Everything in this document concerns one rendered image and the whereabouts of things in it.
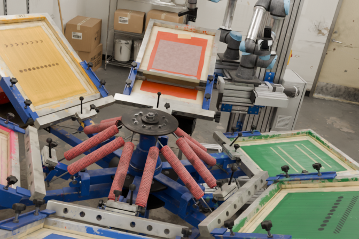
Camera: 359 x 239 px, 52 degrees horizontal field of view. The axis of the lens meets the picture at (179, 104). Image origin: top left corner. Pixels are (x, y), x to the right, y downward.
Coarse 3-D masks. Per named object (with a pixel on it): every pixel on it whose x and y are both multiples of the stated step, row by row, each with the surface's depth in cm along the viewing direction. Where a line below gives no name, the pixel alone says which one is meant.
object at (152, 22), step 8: (152, 24) 299; (160, 24) 301; (168, 24) 300; (176, 24) 300; (184, 24) 301; (200, 32) 300; (208, 32) 298; (216, 32) 298; (144, 40) 289; (216, 40) 293; (144, 48) 284; (216, 48) 288; (208, 72) 274; (136, 96) 259; (144, 96) 259; (152, 96) 259; (176, 104) 257; (184, 104) 257; (192, 104) 257
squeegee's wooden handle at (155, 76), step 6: (144, 72) 262; (150, 72) 262; (156, 72) 263; (150, 78) 266; (156, 78) 265; (162, 78) 263; (168, 78) 262; (174, 78) 261; (180, 78) 261; (186, 78) 261; (192, 78) 261; (180, 84) 266; (186, 84) 264; (192, 84) 263; (198, 84) 261
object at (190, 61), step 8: (184, 40) 296; (192, 40) 296; (200, 40) 297; (184, 48) 291; (192, 48) 291; (200, 48) 292; (184, 56) 286; (192, 56) 287; (200, 56) 287; (176, 64) 281; (184, 64) 282; (192, 64) 282; (200, 64) 283; (176, 72) 277; (184, 72) 277; (192, 72) 278; (200, 72) 278; (176, 88) 269; (184, 88) 269; (176, 96) 265; (184, 96) 265; (192, 96) 266
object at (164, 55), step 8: (160, 32) 299; (168, 32) 300; (160, 40) 294; (168, 40) 295; (176, 40) 295; (160, 48) 290; (168, 48) 290; (176, 48) 290; (152, 56) 285; (160, 56) 285; (168, 56) 285; (176, 56) 286; (152, 64) 280; (160, 64) 281; (168, 64) 281; (168, 72) 277; (144, 88) 267; (152, 88) 268; (160, 88) 268; (168, 88) 268
